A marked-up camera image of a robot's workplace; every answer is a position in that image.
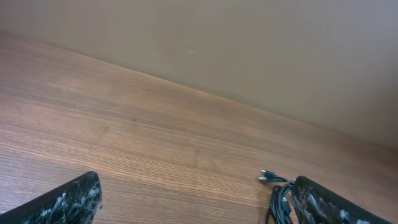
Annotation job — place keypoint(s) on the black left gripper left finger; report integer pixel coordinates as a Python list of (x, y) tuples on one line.
[(76, 201)]

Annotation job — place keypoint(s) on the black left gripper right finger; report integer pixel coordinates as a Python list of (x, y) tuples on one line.
[(314, 203)]

